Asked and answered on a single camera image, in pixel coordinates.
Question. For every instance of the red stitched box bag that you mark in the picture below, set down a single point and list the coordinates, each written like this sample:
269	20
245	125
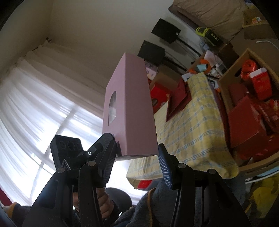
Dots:
247	132

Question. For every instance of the red plastic twine ball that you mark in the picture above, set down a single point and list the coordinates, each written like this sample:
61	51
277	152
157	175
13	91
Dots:
248	67

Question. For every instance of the small pink white box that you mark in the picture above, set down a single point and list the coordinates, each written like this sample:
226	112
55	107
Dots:
151	70

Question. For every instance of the brown sofa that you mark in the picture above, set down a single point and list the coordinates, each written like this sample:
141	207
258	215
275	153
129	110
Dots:
239	42

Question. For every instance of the cardboard tray on sofa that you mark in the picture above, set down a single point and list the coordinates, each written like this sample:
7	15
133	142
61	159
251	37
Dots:
255	26

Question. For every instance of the yellow plastic bag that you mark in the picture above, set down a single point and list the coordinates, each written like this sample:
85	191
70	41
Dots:
261	197

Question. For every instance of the red cartoon cat bag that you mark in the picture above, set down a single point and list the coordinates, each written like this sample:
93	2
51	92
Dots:
269	114

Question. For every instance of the green portable radio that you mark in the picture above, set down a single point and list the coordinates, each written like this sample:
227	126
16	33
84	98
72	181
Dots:
209	35

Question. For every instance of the right black speaker on stand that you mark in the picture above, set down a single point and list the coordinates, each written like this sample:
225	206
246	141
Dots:
170	33

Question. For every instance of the cardboard tray box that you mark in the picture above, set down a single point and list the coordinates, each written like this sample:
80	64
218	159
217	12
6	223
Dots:
249	90

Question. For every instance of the white sheer curtain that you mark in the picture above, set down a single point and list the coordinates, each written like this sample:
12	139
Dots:
50	91

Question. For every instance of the red rounded tin box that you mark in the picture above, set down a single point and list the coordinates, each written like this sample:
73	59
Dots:
261	83

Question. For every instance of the pink tissue box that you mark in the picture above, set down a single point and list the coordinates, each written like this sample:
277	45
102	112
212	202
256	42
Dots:
128	112

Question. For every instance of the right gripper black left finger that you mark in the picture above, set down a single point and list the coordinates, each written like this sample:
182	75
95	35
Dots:
54	205

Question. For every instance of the open box with clutter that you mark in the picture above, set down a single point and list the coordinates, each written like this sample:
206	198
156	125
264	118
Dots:
210	65

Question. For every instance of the left black speaker on stand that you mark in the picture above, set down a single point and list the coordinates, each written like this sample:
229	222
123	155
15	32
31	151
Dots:
158	56

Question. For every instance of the red Collection gift box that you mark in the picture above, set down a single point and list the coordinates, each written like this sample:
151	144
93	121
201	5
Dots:
159	96

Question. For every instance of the beige cushion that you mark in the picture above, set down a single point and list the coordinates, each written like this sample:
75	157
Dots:
223	17

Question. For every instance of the dark red paper bags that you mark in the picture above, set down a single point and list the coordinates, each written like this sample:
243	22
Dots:
178	99

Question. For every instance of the dark wooden sofa armrest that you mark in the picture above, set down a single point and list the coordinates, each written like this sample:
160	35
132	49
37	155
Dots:
227	54

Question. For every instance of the large brown cardboard box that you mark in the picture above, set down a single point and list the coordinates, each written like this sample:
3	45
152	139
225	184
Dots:
167	78

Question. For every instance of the yellow plaid tablecloth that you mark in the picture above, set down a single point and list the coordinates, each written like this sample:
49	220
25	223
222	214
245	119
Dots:
196	134

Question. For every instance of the black speaker on stand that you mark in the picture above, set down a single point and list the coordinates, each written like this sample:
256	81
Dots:
158	56
170	33

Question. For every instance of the dark red pouch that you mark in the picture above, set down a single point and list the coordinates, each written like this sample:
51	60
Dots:
237	92

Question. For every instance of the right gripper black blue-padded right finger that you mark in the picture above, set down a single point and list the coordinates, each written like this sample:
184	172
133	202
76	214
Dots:
203	198

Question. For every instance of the person's left hand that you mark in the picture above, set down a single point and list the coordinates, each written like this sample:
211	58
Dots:
105	204

